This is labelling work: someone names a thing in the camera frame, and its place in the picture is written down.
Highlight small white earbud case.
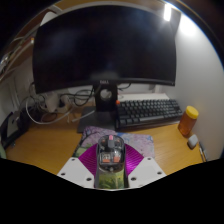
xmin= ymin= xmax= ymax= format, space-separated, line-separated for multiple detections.
xmin=186 ymin=133 xmax=200 ymax=150

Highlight white cable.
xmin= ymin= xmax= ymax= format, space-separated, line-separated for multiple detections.
xmin=24 ymin=96 xmax=73 ymax=126

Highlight black computer monitor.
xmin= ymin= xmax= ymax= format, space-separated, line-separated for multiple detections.
xmin=32 ymin=4 xmax=178 ymax=134

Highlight black cable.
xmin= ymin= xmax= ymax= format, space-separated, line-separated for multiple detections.
xmin=68 ymin=83 xmax=133 ymax=107

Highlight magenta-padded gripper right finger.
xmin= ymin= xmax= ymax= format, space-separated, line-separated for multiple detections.
xmin=123 ymin=147 xmax=167 ymax=189

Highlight floral landscape mouse pad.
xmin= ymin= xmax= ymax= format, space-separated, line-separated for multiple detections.
xmin=71 ymin=125 xmax=156 ymax=168

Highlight silver mini computer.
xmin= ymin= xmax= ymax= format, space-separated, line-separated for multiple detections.
xmin=6 ymin=111 xmax=22 ymax=134

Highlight black desk stand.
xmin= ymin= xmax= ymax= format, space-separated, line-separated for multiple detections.
xmin=0 ymin=106 xmax=34 ymax=149

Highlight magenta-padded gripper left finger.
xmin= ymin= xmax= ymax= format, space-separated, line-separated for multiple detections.
xmin=57 ymin=145 xmax=100 ymax=189

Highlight orange jar with yellow lid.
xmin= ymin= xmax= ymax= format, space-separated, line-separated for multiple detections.
xmin=177 ymin=105 xmax=200 ymax=137

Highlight wooden wall shelf unit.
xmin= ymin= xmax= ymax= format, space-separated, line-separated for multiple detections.
xmin=0 ymin=9 xmax=64 ymax=81

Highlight dark pen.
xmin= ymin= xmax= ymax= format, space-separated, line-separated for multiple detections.
xmin=198 ymin=141 xmax=208 ymax=163

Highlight black keyboard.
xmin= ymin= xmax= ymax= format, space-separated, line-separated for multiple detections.
xmin=114 ymin=98 xmax=184 ymax=130

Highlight bright light bar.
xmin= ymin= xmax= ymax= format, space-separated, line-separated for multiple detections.
xmin=163 ymin=3 xmax=173 ymax=22

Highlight transparent computer mouse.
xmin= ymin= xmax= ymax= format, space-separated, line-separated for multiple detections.
xmin=94 ymin=133 xmax=130 ymax=190

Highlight white power strip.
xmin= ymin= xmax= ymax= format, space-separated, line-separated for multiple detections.
xmin=43 ymin=93 xmax=68 ymax=113

